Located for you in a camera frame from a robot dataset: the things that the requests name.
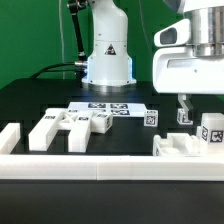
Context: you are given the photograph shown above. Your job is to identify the tagged white cube right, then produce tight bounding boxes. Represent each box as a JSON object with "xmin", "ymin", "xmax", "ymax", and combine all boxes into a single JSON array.
[{"xmin": 177, "ymin": 108, "xmax": 193, "ymax": 125}]

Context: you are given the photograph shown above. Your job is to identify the white fence rail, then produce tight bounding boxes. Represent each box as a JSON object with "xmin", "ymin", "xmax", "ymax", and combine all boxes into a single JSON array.
[
  {"xmin": 0, "ymin": 155, "xmax": 224, "ymax": 181},
  {"xmin": 0, "ymin": 123, "xmax": 21, "ymax": 155}
]

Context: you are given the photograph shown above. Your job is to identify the black camera stand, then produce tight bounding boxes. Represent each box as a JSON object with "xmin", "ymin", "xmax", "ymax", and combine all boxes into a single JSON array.
[{"xmin": 67, "ymin": 0, "xmax": 88, "ymax": 61}]

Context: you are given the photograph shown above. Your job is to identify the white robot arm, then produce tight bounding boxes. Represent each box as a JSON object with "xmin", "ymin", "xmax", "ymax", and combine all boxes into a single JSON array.
[{"xmin": 82, "ymin": 0, "xmax": 224, "ymax": 112}]

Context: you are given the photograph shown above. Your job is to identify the white chair seat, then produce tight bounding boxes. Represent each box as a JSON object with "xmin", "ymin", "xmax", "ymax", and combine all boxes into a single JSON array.
[{"xmin": 153, "ymin": 133, "xmax": 200, "ymax": 157}]

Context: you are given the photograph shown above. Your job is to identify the white tag sheet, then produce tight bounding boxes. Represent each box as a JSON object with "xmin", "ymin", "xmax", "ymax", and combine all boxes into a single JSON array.
[{"xmin": 68, "ymin": 102, "xmax": 146, "ymax": 117}]

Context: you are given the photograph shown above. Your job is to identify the black cable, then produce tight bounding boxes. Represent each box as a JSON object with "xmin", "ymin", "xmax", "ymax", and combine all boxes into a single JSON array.
[{"xmin": 29, "ymin": 61, "xmax": 88, "ymax": 80}]

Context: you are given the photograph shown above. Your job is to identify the tagged white cube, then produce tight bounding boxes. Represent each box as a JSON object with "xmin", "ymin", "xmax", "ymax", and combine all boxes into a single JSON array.
[
  {"xmin": 144, "ymin": 110, "xmax": 159, "ymax": 127},
  {"xmin": 177, "ymin": 108, "xmax": 193, "ymax": 125}
]

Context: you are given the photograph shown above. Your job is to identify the white front fence rail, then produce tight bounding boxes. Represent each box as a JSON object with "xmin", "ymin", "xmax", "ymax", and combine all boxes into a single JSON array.
[{"xmin": 0, "ymin": 155, "xmax": 224, "ymax": 181}]

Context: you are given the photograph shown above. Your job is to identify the tagged white cube left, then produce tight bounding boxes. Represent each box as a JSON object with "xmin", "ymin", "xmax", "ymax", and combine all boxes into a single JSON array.
[{"xmin": 144, "ymin": 110, "xmax": 159, "ymax": 127}]

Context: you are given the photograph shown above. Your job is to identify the white left fence rail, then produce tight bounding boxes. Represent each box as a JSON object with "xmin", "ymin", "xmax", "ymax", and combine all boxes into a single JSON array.
[{"xmin": 0, "ymin": 123, "xmax": 21, "ymax": 155}]

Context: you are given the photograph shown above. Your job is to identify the white chair back frame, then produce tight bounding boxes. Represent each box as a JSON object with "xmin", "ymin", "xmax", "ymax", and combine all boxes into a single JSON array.
[{"xmin": 28, "ymin": 108, "xmax": 93, "ymax": 153}]

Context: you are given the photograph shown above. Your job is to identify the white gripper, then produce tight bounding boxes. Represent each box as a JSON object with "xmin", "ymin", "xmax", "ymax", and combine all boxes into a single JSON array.
[{"xmin": 152, "ymin": 47, "xmax": 224, "ymax": 120}]

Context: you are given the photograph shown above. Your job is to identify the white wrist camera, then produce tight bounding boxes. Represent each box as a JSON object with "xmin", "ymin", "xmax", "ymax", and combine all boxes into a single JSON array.
[{"xmin": 154, "ymin": 19, "xmax": 191, "ymax": 47}]

